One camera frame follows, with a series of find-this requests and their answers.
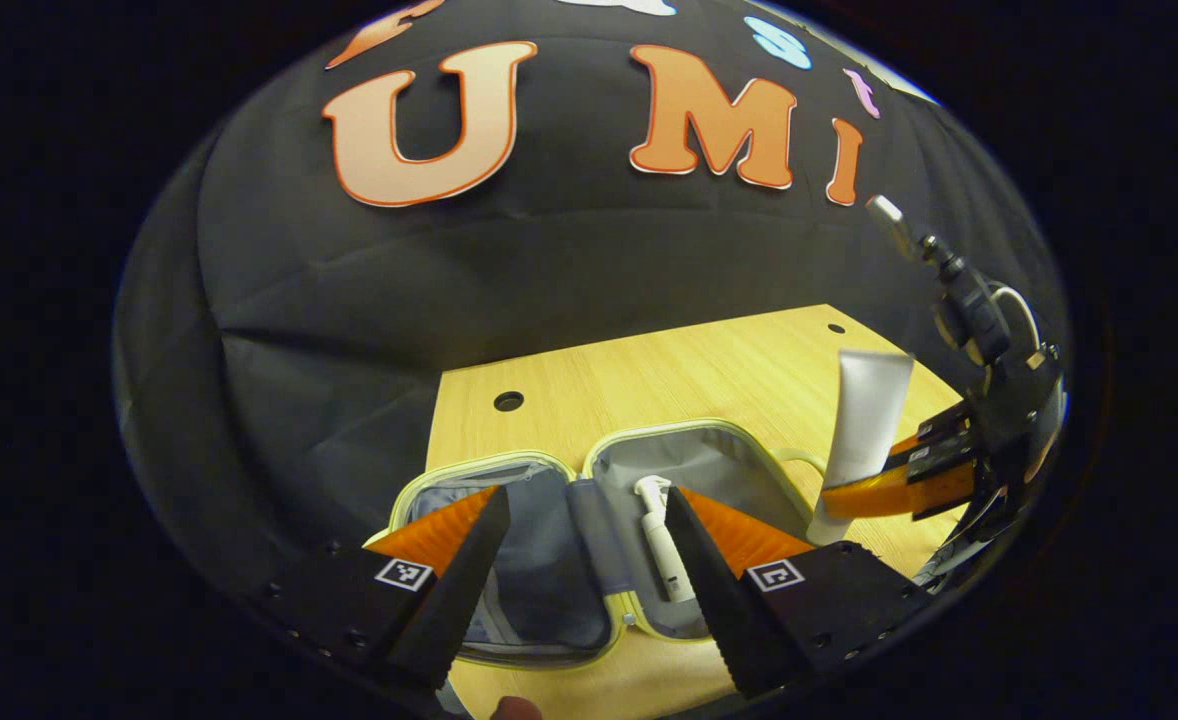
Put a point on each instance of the black backdrop cloth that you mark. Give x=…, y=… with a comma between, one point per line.
x=549, y=280

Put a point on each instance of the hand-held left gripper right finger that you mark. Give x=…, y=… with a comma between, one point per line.
x=719, y=600

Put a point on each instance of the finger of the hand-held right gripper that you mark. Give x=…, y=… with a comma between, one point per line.
x=899, y=497
x=939, y=435

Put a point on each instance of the cream suitcase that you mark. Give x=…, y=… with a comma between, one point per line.
x=539, y=590

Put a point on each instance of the white squeeze tube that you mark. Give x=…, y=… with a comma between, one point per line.
x=869, y=420

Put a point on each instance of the white pump bottle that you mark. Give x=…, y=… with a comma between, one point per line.
x=664, y=550

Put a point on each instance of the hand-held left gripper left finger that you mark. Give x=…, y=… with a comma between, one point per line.
x=459, y=590

